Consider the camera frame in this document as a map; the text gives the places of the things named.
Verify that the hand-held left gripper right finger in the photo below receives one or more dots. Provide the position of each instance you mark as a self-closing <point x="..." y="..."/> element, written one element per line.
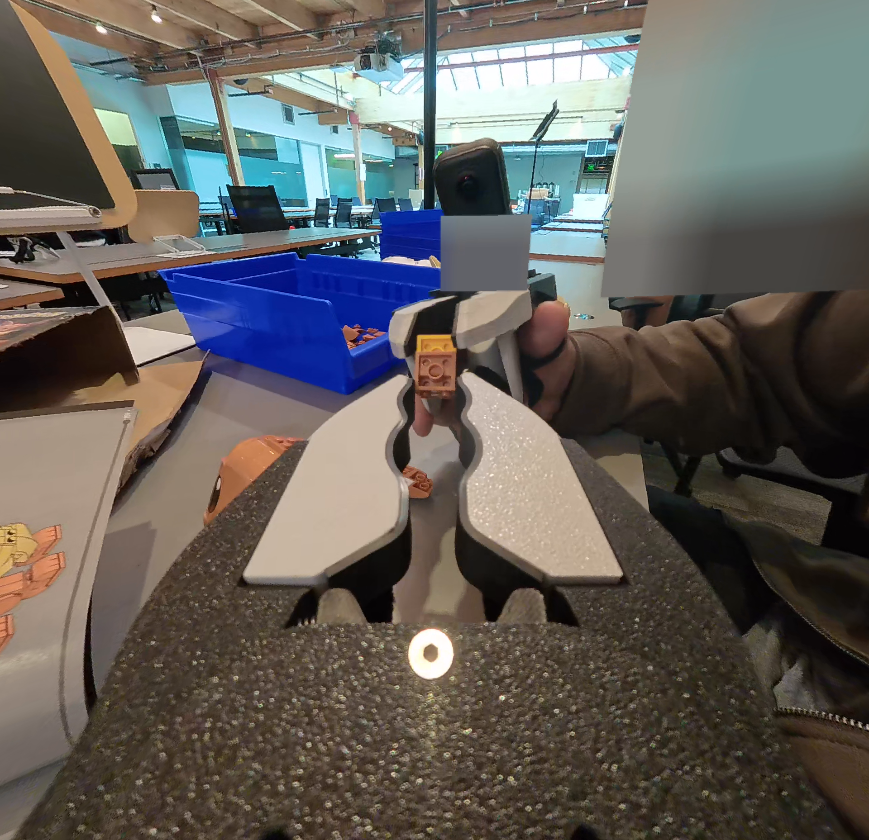
<point x="543" y="514"/>

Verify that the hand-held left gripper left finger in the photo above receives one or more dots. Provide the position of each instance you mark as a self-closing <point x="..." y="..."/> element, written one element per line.
<point x="326" y="514"/>

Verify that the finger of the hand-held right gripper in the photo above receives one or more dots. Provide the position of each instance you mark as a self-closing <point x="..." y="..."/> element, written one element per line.
<point x="492" y="318"/>
<point x="414" y="322"/>

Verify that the brown brick assembly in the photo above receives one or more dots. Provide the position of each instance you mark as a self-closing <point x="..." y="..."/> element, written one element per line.
<point x="436" y="365"/>

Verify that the pile of brown bricks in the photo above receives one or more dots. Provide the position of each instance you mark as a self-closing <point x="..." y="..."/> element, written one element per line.
<point x="363" y="335"/>

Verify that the brown brick head model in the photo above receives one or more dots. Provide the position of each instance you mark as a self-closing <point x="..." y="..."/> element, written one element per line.
<point x="251" y="474"/>

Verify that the blue plastic bin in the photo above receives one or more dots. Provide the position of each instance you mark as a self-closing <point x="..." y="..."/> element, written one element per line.
<point x="258" y="311"/>

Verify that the person's right forearm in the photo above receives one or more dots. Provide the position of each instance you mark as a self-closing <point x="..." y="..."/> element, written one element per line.
<point x="720" y="379"/>

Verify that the grey desk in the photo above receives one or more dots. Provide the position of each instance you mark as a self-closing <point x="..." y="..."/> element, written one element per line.
<point x="217" y="420"/>

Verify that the black floor lamp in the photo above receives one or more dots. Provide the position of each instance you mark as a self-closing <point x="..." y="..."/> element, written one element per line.
<point x="541" y="141"/>

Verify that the stack of blue bins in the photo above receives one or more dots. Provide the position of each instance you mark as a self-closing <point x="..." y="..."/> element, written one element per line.
<point x="410" y="236"/>

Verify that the small brown brick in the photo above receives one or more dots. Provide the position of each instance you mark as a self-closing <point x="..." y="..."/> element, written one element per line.
<point x="418" y="483"/>

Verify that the black pole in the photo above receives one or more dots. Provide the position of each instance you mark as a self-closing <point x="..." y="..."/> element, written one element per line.
<point x="429" y="80"/>

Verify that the ceiling projector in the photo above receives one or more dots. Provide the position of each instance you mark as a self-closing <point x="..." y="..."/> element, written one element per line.
<point x="379" y="60"/>

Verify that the black office chair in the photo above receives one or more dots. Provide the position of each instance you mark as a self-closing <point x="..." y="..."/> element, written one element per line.
<point x="255" y="209"/>

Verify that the printed cardboard box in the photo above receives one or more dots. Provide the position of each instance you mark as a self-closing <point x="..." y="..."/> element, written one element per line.
<point x="82" y="379"/>

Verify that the fox print instruction booklet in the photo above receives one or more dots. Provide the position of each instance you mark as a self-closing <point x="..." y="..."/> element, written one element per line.
<point x="48" y="582"/>

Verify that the white table leg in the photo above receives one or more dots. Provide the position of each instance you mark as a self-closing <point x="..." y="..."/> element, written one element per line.
<point x="84" y="270"/>

